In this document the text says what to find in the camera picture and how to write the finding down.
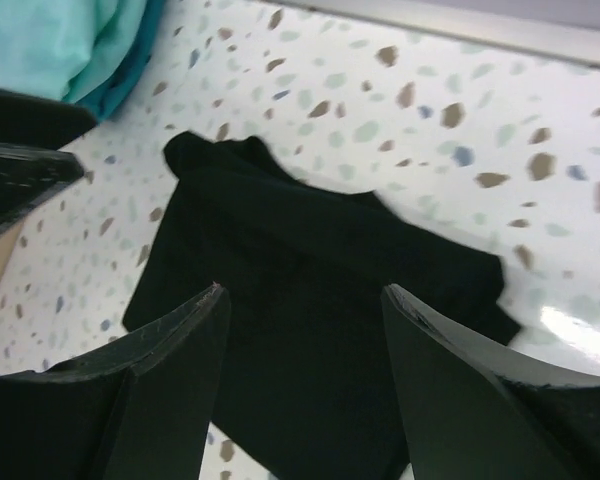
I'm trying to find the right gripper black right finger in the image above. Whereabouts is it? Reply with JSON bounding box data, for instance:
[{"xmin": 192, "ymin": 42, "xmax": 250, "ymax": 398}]
[{"xmin": 382, "ymin": 285, "xmax": 600, "ymax": 480}]

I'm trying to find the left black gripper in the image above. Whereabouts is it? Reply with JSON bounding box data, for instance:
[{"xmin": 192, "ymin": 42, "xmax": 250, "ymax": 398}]
[{"xmin": 0, "ymin": 89, "xmax": 97, "ymax": 236}]

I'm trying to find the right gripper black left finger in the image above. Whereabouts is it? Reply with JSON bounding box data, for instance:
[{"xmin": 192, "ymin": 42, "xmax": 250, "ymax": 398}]
[{"xmin": 0, "ymin": 285, "xmax": 231, "ymax": 480}]

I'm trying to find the black t shirt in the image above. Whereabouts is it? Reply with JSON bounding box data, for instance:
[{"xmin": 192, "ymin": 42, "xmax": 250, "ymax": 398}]
[{"xmin": 123, "ymin": 132, "xmax": 520, "ymax": 479}]

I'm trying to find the folded teal t shirt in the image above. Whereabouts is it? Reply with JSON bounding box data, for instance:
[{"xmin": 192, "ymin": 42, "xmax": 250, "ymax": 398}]
[{"xmin": 0, "ymin": 0, "xmax": 164, "ymax": 121}]

